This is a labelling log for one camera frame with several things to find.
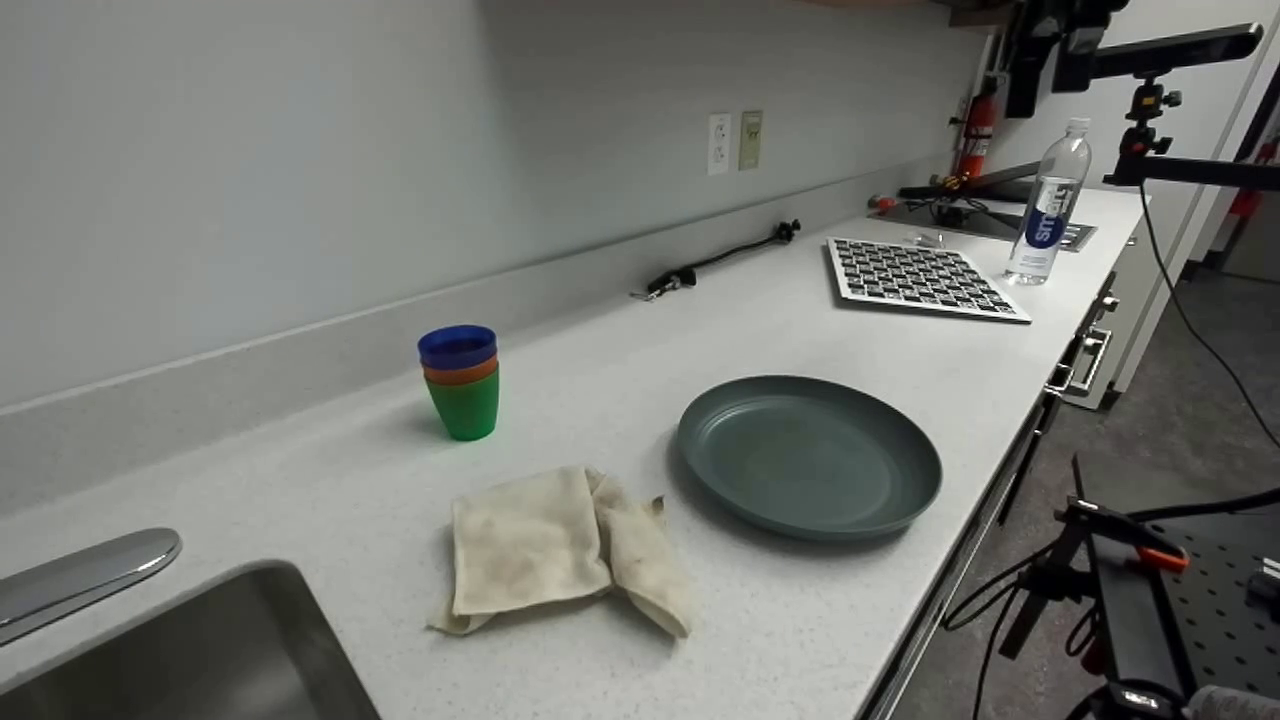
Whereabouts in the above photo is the beige cloth towel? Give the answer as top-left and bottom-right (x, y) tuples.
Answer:
(434, 466), (692, 640)

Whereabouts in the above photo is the orange plastic cup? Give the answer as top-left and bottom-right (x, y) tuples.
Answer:
(423, 355), (499, 387)

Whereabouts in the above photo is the green plastic cup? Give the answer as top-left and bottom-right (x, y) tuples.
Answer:
(423, 367), (499, 439)

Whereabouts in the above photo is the dark green plate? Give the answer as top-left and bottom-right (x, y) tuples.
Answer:
(673, 376), (943, 545)

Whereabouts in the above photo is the black clamp rod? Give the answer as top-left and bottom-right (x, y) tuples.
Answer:
(639, 220), (805, 302)

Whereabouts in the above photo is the blue plastic cup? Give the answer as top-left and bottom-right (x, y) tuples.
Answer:
(417, 326), (497, 367)

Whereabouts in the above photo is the checkered calibration board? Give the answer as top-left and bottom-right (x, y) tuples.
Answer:
(828, 240), (1026, 326)

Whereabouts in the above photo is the red fire extinguisher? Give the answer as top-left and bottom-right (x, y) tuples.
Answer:
(956, 77), (1001, 184)

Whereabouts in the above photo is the clear water bottle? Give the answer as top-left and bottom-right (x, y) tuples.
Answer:
(1007, 124), (1092, 289)

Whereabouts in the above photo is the stainless steel sink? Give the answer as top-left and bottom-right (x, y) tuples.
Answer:
(0, 563), (380, 720)

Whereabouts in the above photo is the black tripod stand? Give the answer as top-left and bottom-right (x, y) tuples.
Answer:
(943, 473), (1280, 720)

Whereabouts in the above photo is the chrome faucet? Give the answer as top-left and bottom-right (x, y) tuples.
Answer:
(0, 528), (183, 647)

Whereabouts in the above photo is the white light switch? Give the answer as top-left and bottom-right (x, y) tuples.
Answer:
(707, 114), (732, 176)

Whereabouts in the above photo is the wall power outlet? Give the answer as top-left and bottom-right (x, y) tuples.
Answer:
(737, 107), (765, 171)

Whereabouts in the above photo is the black camera on tripod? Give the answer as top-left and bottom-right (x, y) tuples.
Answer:
(1001, 0), (1263, 120)

